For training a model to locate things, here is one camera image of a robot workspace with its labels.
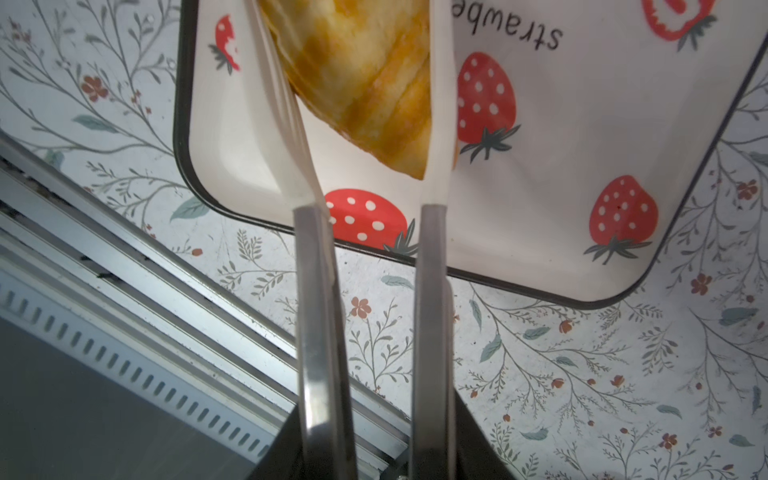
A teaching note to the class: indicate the steel tongs with cream tips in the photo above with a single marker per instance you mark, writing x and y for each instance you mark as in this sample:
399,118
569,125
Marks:
329,450

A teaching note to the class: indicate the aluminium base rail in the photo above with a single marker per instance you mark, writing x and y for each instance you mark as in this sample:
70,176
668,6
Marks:
87,282

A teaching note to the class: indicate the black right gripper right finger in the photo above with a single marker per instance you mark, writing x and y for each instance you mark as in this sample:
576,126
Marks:
476,459

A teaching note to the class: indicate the strawberry pattern tray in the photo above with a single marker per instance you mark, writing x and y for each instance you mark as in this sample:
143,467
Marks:
581,128

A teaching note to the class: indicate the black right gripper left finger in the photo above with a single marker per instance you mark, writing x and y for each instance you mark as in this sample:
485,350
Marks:
284,459

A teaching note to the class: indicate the croissant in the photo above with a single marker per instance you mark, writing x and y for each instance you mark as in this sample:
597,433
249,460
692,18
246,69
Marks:
362,67

